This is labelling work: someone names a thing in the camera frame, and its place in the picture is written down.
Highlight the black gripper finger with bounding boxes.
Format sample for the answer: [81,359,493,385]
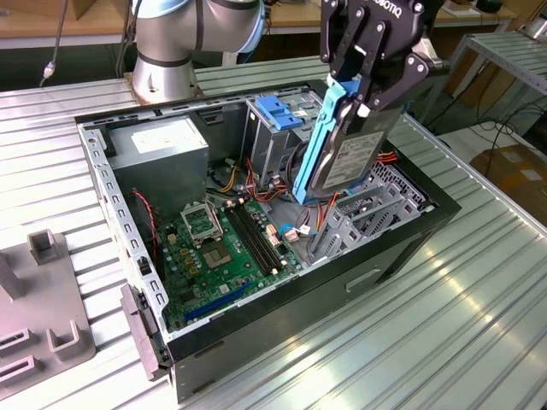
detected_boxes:
[357,25,431,120]
[320,0,373,82]

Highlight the red yellow disk power wire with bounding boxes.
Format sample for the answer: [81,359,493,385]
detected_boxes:
[316,149,398,234]

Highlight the hard disk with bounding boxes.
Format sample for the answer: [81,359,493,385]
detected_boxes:
[292,74,407,206]

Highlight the grey disk bay cage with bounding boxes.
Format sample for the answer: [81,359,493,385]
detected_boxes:
[307,160,435,266]

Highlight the wooden desk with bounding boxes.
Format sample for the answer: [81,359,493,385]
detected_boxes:
[0,0,518,50]

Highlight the blue drive bay latch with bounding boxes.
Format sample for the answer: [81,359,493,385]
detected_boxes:
[255,96,304,132]

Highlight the metal slat side table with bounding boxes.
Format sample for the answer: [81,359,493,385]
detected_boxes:
[444,32,547,125]

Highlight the grey optical drive cage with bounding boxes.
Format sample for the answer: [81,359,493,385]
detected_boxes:
[241,89,330,189]

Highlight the large brown cardboard box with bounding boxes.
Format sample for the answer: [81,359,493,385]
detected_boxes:
[469,143,547,206]

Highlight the black RAM slot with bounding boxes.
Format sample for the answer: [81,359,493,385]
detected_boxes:
[225,207,274,277]
[234,203,284,271]

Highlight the metal socket cover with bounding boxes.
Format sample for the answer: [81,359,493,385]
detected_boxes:
[179,203,224,247]

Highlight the grey power supply unit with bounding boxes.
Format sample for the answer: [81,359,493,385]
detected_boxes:
[104,114,210,214]

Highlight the CPU socket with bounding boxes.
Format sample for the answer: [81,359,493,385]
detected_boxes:
[199,241,235,271]

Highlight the black case fan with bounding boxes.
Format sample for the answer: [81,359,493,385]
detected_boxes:
[127,187,166,281]

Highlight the black PC case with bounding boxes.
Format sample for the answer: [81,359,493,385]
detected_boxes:
[73,79,462,405]

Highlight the green motherboard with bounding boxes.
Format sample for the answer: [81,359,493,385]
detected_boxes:
[156,198,304,332]

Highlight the blue expansion slot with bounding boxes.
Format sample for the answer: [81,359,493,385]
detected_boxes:
[183,279,253,324]

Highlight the grey case side latch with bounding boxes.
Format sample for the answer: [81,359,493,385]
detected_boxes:
[120,284,172,382]

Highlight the grey parts rack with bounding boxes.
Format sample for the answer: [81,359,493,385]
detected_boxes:
[0,228,97,392]

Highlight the black floor cables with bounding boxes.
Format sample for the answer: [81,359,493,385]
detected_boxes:
[478,100,547,149]

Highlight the black cable bundle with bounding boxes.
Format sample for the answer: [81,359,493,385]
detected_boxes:
[285,144,307,202]

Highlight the multicolour power wire bundle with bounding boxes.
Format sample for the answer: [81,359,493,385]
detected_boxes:
[207,157,300,206]

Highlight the blue flat data wire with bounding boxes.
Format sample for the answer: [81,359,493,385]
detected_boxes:
[276,225,321,238]

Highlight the red black twisted wire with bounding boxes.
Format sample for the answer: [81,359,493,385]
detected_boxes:
[132,190,162,260]

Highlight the black cable with metal connector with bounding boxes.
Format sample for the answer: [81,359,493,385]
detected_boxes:
[39,0,69,88]

